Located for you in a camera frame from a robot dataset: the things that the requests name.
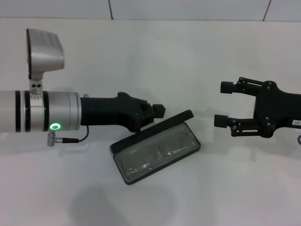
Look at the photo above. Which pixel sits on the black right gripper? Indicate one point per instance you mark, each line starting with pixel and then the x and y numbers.
pixel 275 108

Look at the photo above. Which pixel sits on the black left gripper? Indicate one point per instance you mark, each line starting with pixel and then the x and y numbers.
pixel 105 113

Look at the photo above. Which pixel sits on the black glasses case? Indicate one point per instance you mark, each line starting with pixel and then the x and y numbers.
pixel 164 146

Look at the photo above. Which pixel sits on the clear white glasses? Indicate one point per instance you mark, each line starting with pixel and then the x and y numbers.
pixel 164 151

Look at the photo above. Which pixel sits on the grey left wrist connector stub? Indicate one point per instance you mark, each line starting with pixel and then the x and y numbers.
pixel 85 95

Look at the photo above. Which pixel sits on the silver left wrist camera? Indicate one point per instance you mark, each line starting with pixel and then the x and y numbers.
pixel 44 51

